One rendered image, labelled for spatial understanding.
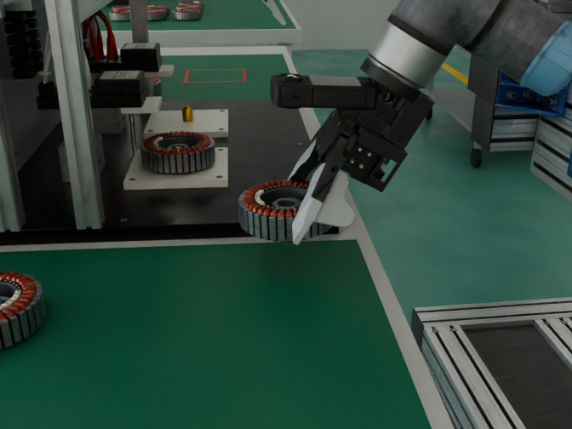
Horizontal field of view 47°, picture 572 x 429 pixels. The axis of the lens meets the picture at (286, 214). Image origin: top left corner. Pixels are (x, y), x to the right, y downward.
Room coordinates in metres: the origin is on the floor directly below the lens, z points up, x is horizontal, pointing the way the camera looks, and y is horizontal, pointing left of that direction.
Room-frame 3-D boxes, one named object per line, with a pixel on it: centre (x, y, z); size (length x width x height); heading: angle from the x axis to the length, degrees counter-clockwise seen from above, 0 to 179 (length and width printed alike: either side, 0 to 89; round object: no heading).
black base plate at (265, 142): (1.08, 0.19, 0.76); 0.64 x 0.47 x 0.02; 4
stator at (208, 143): (0.96, 0.17, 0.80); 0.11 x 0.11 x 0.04
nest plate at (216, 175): (0.96, 0.17, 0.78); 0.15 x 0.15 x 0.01; 4
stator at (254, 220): (0.71, 0.00, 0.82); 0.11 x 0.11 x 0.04
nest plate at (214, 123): (1.21, 0.18, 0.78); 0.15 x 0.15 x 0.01; 4
